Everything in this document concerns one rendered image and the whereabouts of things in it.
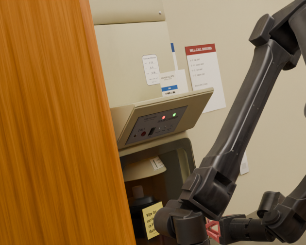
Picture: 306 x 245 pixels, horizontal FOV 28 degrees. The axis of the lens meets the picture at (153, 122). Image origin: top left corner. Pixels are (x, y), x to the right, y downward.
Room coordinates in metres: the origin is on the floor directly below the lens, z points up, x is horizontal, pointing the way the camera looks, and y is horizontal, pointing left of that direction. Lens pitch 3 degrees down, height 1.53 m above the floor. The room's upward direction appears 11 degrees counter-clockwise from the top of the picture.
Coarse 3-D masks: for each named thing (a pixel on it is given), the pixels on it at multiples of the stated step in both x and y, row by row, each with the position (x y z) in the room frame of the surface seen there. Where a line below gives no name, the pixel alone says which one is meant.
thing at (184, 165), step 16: (160, 144) 1.57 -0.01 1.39; (176, 144) 1.61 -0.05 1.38; (128, 160) 1.47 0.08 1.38; (144, 160) 1.51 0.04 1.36; (160, 160) 1.55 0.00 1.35; (176, 160) 1.60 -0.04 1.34; (192, 160) 1.65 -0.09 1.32; (128, 176) 1.46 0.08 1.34; (144, 176) 1.50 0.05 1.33; (160, 176) 1.55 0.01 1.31; (176, 176) 1.59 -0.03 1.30; (128, 192) 1.45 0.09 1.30; (144, 192) 1.49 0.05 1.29; (160, 192) 1.54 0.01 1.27; (176, 192) 1.58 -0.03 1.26; (144, 208) 1.49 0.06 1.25; (144, 224) 1.48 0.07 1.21; (144, 240) 1.47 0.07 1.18; (160, 240) 1.51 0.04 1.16; (176, 240) 1.56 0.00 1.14; (208, 240) 1.66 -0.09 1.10
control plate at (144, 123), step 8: (160, 112) 1.46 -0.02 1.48; (168, 112) 1.49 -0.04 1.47; (176, 112) 1.52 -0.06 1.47; (184, 112) 1.55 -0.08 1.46; (144, 120) 1.42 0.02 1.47; (152, 120) 1.45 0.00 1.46; (160, 120) 1.48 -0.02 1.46; (168, 120) 1.51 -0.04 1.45; (176, 120) 1.55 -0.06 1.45; (136, 128) 1.42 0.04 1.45; (144, 128) 1.45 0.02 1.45; (168, 128) 1.54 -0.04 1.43; (136, 136) 1.45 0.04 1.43; (144, 136) 1.48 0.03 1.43; (152, 136) 1.51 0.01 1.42
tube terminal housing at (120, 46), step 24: (120, 24) 1.53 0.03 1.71; (144, 24) 1.60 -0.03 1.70; (120, 48) 1.52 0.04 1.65; (144, 48) 1.59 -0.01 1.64; (168, 48) 1.66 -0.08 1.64; (120, 72) 1.51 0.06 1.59; (144, 72) 1.57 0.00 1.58; (120, 96) 1.50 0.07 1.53; (144, 96) 1.56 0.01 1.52; (144, 144) 1.54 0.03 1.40
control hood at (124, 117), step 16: (176, 96) 1.47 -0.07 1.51; (192, 96) 1.53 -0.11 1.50; (208, 96) 1.59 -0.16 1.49; (112, 112) 1.40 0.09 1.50; (128, 112) 1.37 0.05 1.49; (144, 112) 1.40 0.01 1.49; (192, 112) 1.59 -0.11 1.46; (128, 128) 1.40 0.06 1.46; (176, 128) 1.58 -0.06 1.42; (128, 144) 1.45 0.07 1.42
